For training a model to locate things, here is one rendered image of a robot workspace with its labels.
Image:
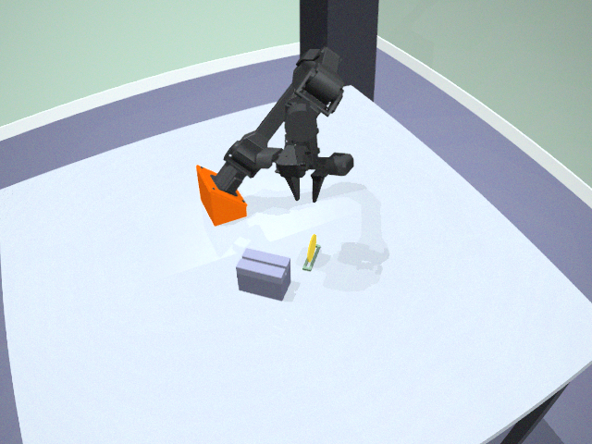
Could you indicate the gold coin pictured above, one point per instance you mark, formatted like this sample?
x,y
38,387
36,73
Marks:
x,y
311,249

